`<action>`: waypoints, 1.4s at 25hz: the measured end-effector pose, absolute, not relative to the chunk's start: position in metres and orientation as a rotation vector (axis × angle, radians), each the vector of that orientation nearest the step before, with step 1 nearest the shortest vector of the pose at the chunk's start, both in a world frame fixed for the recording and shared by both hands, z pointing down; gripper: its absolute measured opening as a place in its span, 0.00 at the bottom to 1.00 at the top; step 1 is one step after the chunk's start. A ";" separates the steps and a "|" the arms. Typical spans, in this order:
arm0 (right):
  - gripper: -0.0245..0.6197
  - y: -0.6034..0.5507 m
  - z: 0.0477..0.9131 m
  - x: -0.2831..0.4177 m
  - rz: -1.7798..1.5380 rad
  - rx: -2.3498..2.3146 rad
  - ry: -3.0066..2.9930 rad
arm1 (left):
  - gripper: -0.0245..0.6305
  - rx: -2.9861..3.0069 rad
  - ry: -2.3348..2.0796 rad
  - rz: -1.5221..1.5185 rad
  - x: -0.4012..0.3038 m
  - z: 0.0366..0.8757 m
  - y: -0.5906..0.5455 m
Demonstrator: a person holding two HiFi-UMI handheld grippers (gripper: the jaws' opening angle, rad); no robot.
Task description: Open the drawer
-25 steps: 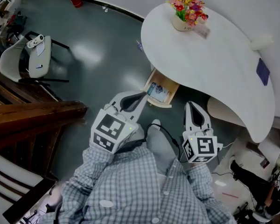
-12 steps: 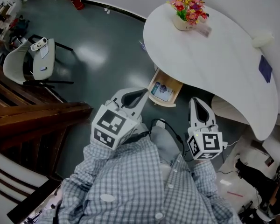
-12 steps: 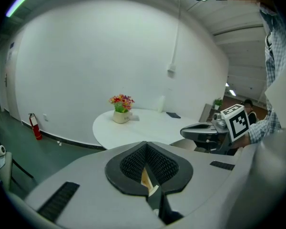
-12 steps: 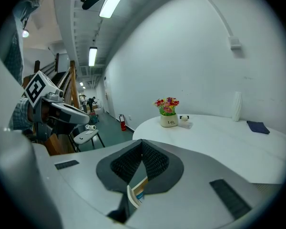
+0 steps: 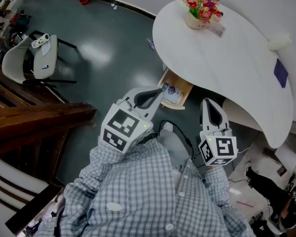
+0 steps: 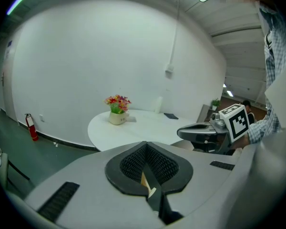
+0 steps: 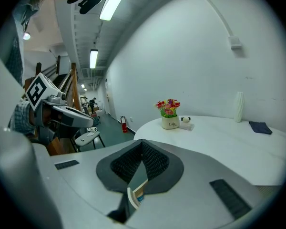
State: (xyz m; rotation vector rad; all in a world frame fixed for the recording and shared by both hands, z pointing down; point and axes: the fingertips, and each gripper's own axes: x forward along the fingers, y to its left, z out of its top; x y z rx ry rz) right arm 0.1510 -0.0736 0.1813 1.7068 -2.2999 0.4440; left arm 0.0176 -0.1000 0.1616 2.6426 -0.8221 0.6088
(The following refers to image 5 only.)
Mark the person's left forearm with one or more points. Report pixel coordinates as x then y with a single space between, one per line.
98 167

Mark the wooden drawer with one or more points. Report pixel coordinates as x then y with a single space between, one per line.
178 83

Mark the white paper slip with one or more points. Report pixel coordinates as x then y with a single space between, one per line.
234 191

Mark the brown wooden furniture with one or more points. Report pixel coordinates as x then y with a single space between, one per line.
27 117

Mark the person's right forearm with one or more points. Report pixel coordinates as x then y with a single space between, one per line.
217 184

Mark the white headset device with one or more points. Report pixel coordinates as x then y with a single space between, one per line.
39 40

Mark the printed picture cards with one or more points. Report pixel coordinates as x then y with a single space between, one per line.
172 92

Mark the white cylindrical roll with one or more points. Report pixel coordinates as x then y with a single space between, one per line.
278 41

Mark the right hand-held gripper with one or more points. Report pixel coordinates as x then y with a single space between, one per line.
223 147

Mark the small printed card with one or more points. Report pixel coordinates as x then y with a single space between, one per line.
217 29

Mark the white paper sheet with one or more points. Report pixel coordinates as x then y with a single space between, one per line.
46 49

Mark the white paper scraps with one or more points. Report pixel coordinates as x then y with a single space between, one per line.
114 6

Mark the person's grey trouser leg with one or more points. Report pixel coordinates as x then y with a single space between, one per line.
173 144

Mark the white chair with black frame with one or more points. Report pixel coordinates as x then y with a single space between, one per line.
13 63

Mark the flowers in white pot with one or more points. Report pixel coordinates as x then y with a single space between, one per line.
202 7

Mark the black bag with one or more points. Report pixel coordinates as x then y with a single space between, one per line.
266 186

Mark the red pen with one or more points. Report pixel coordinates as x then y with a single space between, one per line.
244 204

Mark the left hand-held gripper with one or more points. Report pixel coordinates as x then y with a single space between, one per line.
119 125

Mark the person's white shoe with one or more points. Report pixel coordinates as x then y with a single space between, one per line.
167 126

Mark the person's plaid shirt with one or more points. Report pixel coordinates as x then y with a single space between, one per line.
143 194

